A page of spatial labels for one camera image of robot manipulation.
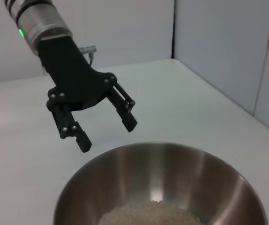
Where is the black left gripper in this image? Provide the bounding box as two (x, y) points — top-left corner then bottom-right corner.
(39, 36), (138, 153)

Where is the white rice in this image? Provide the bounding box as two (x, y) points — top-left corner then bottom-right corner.
(96, 199), (202, 225)

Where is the stainless steel mixing bowl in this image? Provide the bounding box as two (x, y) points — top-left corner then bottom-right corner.
(52, 141), (269, 225)

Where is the white partition board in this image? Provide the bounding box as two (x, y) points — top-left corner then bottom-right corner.
(0, 0), (175, 85)

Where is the silver connector with cable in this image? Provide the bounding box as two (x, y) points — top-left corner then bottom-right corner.
(79, 45), (97, 71)

